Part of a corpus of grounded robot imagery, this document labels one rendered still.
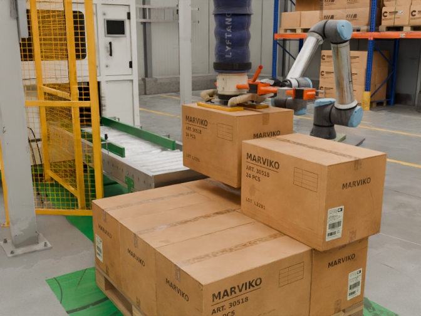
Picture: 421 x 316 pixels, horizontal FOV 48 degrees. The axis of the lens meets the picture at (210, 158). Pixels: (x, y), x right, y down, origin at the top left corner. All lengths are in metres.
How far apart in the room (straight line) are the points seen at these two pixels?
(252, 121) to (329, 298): 0.98
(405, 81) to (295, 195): 9.65
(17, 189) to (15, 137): 0.36
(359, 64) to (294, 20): 2.11
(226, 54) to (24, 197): 1.77
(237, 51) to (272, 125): 0.46
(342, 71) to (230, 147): 1.00
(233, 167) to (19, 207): 1.67
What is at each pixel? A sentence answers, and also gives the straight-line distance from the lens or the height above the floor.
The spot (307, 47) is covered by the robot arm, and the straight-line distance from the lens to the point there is 3.12.
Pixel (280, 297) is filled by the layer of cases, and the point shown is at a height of 0.36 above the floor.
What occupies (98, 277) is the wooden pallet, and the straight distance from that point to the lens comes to 3.03.
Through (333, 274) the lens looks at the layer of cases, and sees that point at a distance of 2.42.
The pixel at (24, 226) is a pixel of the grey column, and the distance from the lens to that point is 3.67.
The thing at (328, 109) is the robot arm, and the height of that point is 0.99.
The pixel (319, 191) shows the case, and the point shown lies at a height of 0.82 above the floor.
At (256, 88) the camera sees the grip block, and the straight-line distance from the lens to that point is 2.63.
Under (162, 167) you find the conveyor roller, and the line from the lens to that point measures 3.50.
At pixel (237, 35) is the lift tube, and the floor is 1.48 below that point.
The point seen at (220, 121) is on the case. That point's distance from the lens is 2.65.
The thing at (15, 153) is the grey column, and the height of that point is 0.71.
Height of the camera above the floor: 1.46
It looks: 14 degrees down
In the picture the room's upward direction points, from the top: straight up
